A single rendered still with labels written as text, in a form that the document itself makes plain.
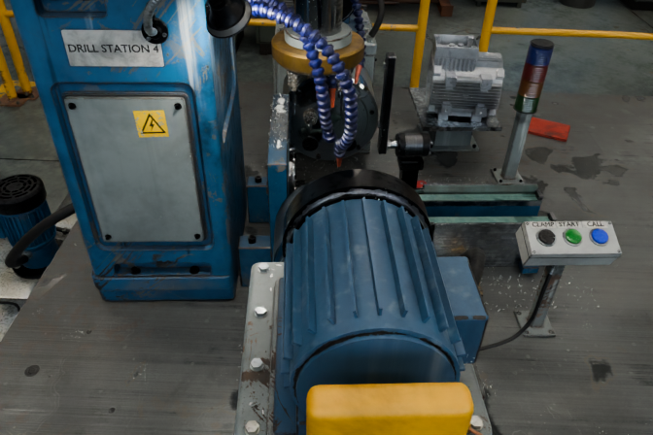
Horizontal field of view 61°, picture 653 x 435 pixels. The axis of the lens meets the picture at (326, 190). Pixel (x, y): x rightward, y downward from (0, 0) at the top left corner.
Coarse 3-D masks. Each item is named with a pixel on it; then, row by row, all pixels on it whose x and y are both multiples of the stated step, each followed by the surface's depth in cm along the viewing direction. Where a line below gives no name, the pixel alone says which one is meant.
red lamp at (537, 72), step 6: (528, 66) 143; (534, 66) 141; (540, 66) 141; (546, 66) 142; (528, 72) 143; (534, 72) 142; (540, 72) 142; (546, 72) 143; (528, 78) 144; (534, 78) 143; (540, 78) 143
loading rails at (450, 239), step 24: (432, 192) 137; (456, 192) 138; (480, 192) 138; (504, 192) 138; (528, 192) 138; (432, 216) 138; (456, 216) 138; (480, 216) 138; (504, 216) 139; (528, 216) 139; (552, 216) 129; (432, 240) 128; (456, 240) 128; (480, 240) 128; (504, 240) 129; (504, 264) 133
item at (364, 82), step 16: (304, 80) 136; (368, 80) 146; (304, 96) 137; (336, 96) 137; (368, 96) 138; (304, 112) 138; (336, 112) 139; (368, 112) 140; (304, 128) 142; (320, 128) 142; (336, 128) 142; (368, 128) 143; (304, 144) 144; (320, 144) 145; (352, 144) 144
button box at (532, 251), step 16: (528, 224) 103; (544, 224) 103; (560, 224) 104; (576, 224) 104; (592, 224) 104; (608, 224) 104; (528, 240) 102; (560, 240) 102; (592, 240) 102; (608, 240) 102; (528, 256) 102; (544, 256) 101; (560, 256) 101; (576, 256) 101; (592, 256) 102; (608, 256) 102
